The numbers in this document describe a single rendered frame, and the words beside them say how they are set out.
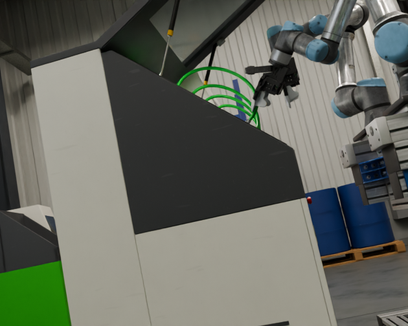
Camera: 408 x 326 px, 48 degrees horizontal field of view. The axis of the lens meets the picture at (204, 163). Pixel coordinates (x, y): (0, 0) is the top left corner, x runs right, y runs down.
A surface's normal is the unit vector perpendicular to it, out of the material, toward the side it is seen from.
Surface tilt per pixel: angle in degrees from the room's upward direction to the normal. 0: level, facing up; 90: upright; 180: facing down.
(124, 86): 90
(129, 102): 90
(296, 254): 90
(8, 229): 90
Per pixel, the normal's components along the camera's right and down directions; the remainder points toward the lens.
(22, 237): 0.04, -0.16
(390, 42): -0.59, 0.14
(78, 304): -0.20, -0.11
